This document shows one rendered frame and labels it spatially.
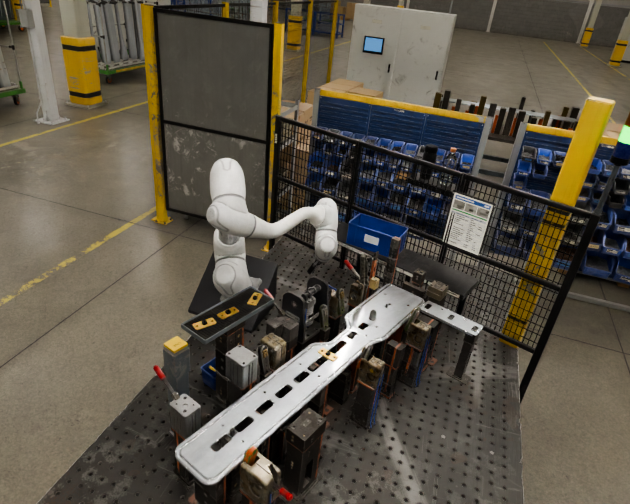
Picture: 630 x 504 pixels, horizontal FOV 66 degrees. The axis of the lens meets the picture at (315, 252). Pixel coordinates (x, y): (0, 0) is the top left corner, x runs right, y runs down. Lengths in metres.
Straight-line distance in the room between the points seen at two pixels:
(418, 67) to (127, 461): 7.66
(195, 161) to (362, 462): 3.37
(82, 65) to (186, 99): 4.90
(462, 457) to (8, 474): 2.23
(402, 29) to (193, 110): 4.92
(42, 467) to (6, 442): 0.29
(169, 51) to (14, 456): 3.21
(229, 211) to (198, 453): 0.85
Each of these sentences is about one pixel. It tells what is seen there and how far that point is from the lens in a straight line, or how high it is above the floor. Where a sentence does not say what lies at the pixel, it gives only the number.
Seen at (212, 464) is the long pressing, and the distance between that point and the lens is 1.66.
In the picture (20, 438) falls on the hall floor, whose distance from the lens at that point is 3.25.
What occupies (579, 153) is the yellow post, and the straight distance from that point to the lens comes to 2.42.
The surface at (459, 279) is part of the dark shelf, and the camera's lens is 2.64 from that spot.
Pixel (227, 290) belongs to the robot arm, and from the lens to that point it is 2.40.
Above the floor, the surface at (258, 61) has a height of 1.70.
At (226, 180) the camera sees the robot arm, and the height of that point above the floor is 1.61.
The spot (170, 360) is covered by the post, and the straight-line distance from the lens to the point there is 1.83.
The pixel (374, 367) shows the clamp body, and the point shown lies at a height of 1.04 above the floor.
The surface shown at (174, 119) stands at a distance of 4.73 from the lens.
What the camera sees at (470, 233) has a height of 1.26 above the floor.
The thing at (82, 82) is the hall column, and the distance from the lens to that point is 9.41.
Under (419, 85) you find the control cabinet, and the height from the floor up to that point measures 0.90.
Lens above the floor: 2.34
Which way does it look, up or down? 30 degrees down
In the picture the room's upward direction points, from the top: 6 degrees clockwise
